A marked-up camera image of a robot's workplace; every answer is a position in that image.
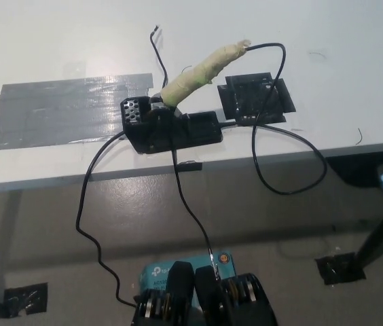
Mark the dark object under table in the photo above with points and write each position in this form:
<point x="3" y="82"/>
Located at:
<point x="358" y="173"/>

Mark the small black tape strip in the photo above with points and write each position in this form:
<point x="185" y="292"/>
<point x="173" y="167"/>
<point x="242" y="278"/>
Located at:
<point x="191" y="166"/>

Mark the black soldering station base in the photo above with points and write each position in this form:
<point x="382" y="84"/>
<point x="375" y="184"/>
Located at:
<point x="198" y="130"/>

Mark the black circuit board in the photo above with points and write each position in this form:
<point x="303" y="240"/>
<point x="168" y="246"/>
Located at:
<point x="246" y="98"/>

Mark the black robot torso blocks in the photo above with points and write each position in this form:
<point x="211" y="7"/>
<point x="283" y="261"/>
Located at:
<point x="208" y="299"/>

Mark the black floor tape patch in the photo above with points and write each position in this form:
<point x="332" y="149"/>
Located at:
<point x="334" y="270"/>
<point x="25" y="299"/>

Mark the large grey duct tape patch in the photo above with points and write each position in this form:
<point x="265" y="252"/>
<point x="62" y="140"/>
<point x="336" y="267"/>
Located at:
<point x="59" y="108"/>

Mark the tape-wrapped soldering iron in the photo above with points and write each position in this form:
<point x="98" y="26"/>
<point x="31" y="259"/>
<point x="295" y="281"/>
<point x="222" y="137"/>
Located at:
<point x="195" y="78"/>

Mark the teal router box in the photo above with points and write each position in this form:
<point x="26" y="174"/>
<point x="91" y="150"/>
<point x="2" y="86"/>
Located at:
<point x="154" y="275"/>

